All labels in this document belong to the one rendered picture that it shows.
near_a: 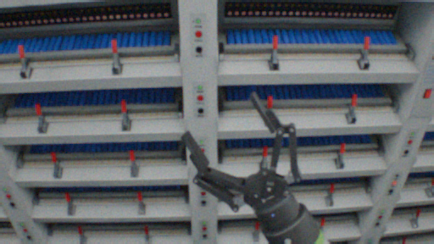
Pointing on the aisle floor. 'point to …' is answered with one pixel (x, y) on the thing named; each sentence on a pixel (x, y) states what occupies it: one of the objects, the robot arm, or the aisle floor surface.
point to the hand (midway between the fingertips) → (220, 119)
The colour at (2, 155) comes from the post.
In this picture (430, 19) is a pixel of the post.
